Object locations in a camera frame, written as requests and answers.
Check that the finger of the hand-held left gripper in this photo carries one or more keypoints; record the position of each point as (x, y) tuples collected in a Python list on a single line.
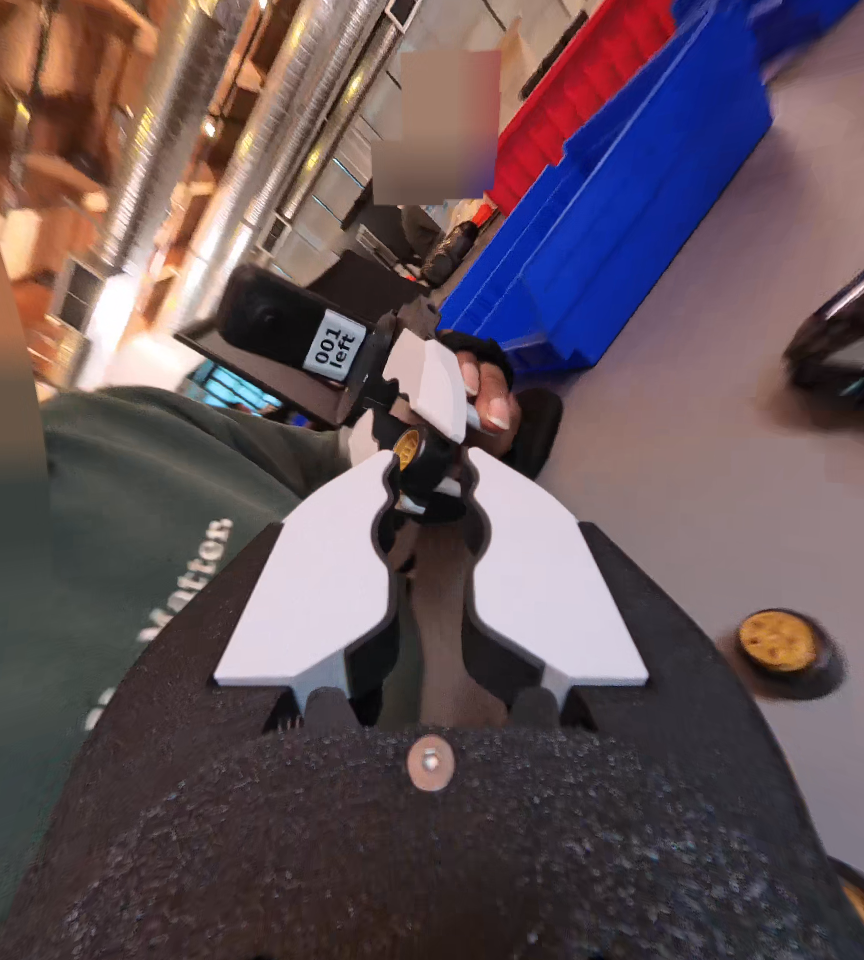
[(435, 387), (364, 438)]

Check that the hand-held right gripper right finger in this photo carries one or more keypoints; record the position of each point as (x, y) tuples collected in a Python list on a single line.
[(552, 600)]

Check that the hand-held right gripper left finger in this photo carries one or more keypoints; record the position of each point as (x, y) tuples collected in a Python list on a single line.
[(312, 600)]

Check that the blue storage bin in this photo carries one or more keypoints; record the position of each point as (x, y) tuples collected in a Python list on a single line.
[(792, 18), (627, 195)]

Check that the black lego car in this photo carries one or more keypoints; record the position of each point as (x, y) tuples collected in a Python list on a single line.
[(860, 338)]

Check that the person's left hand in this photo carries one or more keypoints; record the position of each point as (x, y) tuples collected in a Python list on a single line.
[(492, 402)]

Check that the black dimpled wrist rest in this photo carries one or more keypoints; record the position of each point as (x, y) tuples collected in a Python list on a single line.
[(540, 428)]

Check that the red storage bin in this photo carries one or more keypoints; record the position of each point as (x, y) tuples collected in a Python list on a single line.
[(582, 83)]

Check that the silver ventilation duct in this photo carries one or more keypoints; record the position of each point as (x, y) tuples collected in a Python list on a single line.
[(289, 135), (162, 165)]

